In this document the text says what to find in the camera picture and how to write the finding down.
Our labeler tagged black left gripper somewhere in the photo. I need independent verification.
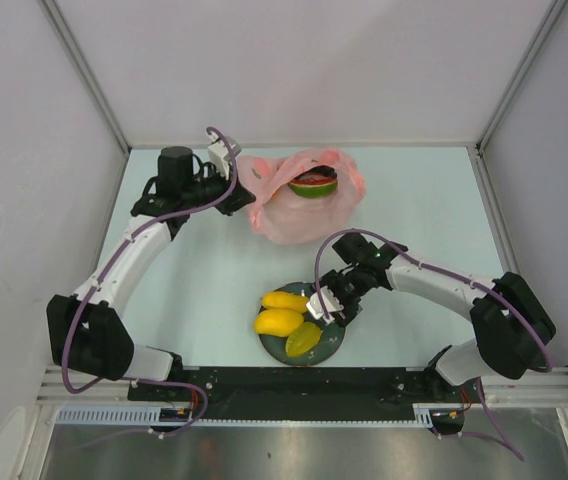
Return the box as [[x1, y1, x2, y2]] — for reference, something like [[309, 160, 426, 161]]
[[182, 162, 255, 217]]

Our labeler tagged pink plastic bag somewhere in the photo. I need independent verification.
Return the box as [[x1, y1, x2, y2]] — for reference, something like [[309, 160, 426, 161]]
[[238, 148, 366, 245]]

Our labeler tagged yellow fake starfruit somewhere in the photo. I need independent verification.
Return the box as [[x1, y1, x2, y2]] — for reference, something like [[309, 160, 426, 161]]
[[285, 322, 322, 358]]

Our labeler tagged yellow fake banana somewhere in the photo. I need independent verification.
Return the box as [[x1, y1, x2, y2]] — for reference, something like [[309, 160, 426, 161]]
[[261, 291, 308, 314]]

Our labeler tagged yellow fake mango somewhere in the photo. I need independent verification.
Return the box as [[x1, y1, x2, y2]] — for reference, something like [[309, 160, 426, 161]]
[[254, 309, 304, 338]]

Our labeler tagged red fake watermelon slice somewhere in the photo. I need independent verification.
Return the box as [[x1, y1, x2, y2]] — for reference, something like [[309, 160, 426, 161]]
[[288, 177, 338, 199]]

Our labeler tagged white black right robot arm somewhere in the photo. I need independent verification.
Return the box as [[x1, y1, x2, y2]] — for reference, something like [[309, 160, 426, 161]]
[[307, 229, 556, 401]]

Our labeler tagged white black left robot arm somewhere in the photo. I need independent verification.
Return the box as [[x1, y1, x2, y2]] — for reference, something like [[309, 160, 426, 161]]
[[46, 139, 255, 400]]

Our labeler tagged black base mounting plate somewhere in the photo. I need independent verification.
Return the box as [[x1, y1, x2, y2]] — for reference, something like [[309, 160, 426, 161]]
[[127, 366, 479, 422]]

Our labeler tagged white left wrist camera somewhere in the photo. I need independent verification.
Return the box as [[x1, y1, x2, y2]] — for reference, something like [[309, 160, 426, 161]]
[[207, 135, 242, 180]]

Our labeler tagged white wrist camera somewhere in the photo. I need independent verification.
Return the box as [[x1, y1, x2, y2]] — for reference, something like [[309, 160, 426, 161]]
[[207, 135, 242, 180], [306, 287, 343, 324]]

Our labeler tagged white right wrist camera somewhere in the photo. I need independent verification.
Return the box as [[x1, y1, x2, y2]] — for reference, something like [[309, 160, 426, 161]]
[[306, 287, 343, 324]]

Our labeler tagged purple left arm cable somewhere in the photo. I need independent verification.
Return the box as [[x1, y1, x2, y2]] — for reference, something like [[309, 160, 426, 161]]
[[61, 125, 238, 396]]

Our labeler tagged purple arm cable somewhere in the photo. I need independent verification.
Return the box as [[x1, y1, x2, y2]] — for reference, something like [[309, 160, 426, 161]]
[[61, 125, 238, 396], [312, 228, 555, 373]]

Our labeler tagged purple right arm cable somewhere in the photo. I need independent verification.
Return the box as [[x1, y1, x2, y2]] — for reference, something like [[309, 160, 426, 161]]
[[312, 228, 555, 373]]

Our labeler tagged aluminium frame rail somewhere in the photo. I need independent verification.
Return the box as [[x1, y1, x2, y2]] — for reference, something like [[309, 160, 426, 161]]
[[37, 0, 132, 157]]

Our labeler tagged white slotted cable duct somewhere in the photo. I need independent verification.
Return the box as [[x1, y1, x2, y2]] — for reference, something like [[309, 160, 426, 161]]
[[56, 405, 161, 426]]

